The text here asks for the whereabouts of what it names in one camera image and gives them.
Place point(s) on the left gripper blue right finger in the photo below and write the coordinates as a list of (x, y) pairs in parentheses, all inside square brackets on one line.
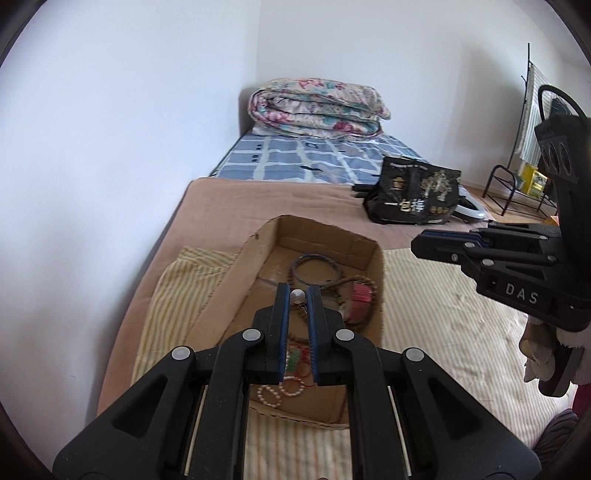
[(318, 335)]

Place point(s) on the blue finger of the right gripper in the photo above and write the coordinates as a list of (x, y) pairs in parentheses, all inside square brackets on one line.
[(447, 248), (495, 233)]

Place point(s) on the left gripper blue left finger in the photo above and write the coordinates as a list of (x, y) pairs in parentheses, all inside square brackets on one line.
[(281, 316)]

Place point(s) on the pearl earring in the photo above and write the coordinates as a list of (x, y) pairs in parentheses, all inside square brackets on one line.
[(297, 297)]

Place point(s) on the green jade red-cord pendant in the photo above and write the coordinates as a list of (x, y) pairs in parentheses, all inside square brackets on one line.
[(298, 361)]

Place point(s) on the red strap wristwatch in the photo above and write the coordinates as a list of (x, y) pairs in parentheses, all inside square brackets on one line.
[(359, 308)]

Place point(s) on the dark blue bangle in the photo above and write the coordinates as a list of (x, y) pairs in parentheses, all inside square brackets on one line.
[(314, 269)]

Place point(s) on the white gloved right hand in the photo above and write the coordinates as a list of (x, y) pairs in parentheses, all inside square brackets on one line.
[(539, 344)]

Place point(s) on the open cardboard box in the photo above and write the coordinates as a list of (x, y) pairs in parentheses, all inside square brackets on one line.
[(250, 284)]

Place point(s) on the black clothes rack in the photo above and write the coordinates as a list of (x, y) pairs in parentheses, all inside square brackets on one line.
[(504, 182)]

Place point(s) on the yellow box on rack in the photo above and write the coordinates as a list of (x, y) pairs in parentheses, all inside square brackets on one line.
[(534, 182)]

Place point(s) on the black snack bag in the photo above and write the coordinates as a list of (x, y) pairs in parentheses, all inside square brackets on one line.
[(411, 192)]

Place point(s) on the striped hanging towel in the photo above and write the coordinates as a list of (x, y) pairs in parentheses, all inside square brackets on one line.
[(527, 148)]

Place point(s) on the striped yellow towel blanket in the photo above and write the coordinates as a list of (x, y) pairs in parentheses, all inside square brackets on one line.
[(408, 418)]

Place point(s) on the brown bed blanket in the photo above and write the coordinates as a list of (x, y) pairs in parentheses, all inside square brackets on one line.
[(221, 214)]

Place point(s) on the dark hanging clothes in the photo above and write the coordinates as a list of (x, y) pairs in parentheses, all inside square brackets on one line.
[(559, 106)]

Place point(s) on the blue checked bed sheet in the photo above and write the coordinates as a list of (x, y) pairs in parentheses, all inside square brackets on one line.
[(309, 160)]

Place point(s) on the dark striped cloth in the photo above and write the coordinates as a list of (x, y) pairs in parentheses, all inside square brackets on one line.
[(555, 436)]

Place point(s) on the folded floral quilt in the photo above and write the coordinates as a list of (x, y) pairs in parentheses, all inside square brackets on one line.
[(319, 108)]

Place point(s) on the white ring light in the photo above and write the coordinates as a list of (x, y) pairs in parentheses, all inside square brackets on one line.
[(469, 210)]

